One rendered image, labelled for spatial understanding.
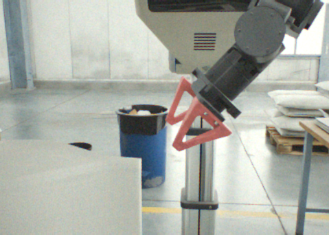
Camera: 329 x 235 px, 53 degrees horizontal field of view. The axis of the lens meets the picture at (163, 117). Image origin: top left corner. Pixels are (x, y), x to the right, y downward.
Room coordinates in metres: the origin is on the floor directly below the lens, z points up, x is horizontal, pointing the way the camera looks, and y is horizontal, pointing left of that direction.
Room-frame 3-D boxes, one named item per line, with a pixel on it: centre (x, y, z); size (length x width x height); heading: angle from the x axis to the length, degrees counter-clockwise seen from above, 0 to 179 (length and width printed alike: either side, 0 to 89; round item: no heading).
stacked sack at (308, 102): (3.67, -1.59, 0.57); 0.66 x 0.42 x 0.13; 78
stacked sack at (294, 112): (3.88, -1.58, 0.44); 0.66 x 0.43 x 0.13; 175
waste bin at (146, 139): (2.82, 0.17, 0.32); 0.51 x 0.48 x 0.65; 175
